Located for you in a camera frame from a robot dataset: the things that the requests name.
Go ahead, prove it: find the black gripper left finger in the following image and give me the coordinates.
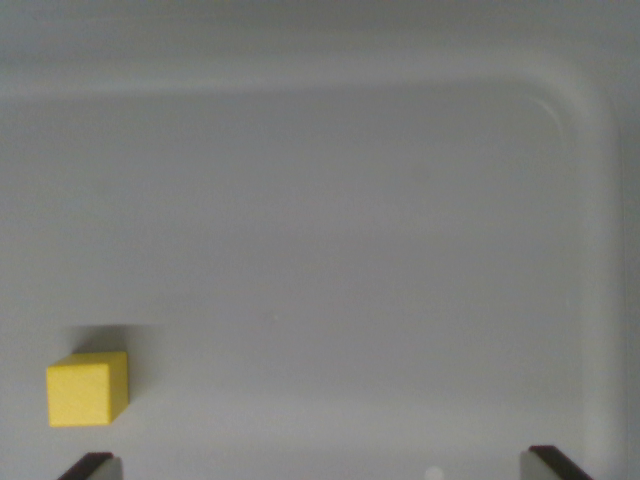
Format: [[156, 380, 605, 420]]
[[56, 452, 123, 480]]

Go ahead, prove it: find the yellow wooden cube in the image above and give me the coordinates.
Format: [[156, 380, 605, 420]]
[[46, 350, 130, 428]]

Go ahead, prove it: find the white plastic tray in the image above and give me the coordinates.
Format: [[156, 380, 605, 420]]
[[0, 0, 640, 480]]

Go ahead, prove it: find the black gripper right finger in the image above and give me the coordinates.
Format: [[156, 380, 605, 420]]
[[519, 444, 596, 480]]

